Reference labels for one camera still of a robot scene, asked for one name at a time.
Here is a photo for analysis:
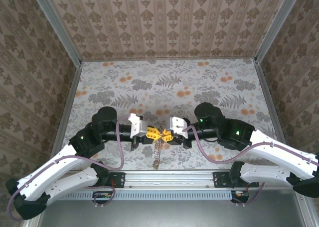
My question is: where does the grey key holder with rings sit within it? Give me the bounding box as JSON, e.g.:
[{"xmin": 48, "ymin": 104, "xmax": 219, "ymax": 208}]
[{"xmin": 152, "ymin": 134, "xmax": 166, "ymax": 170}]

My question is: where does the grey metal sheet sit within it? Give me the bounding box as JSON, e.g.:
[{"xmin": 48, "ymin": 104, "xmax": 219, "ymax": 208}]
[{"xmin": 37, "ymin": 199, "xmax": 310, "ymax": 227}]

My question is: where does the aluminium table edge rail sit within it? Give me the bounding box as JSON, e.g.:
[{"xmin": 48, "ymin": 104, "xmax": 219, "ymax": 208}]
[
  {"xmin": 253, "ymin": 59, "xmax": 294, "ymax": 158},
  {"xmin": 52, "ymin": 62, "xmax": 83, "ymax": 143}
]

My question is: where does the wide aluminium mounting rail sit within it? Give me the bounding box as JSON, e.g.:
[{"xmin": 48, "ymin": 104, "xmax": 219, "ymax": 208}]
[{"xmin": 58, "ymin": 170, "xmax": 261, "ymax": 190}]

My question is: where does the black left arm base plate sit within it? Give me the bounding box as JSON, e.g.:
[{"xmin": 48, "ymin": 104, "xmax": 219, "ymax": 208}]
[{"xmin": 107, "ymin": 171, "xmax": 126, "ymax": 188}]

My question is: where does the grey slotted cable duct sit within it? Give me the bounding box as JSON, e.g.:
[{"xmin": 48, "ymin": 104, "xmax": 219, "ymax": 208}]
[{"xmin": 59, "ymin": 190, "xmax": 232, "ymax": 201}]

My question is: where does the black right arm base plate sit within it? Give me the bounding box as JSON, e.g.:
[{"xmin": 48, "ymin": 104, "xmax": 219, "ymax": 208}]
[{"xmin": 213, "ymin": 171, "xmax": 236, "ymax": 188}]

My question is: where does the small circuit board with wires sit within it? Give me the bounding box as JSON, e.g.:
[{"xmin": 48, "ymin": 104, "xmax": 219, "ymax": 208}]
[
  {"xmin": 231, "ymin": 190, "xmax": 250, "ymax": 203},
  {"xmin": 92, "ymin": 191, "xmax": 113, "ymax": 204}
]

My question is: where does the aluminium frame post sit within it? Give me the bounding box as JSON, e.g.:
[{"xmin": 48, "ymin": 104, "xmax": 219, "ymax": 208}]
[
  {"xmin": 254, "ymin": 0, "xmax": 304, "ymax": 65},
  {"xmin": 29, "ymin": 0, "xmax": 83, "ymax": 68}
]

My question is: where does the aluminium frame bar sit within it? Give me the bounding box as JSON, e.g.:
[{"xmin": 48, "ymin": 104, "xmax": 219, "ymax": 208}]
[{"xmin": 296, "ymin": 196, "xmax": 315, "ymax": 227}]

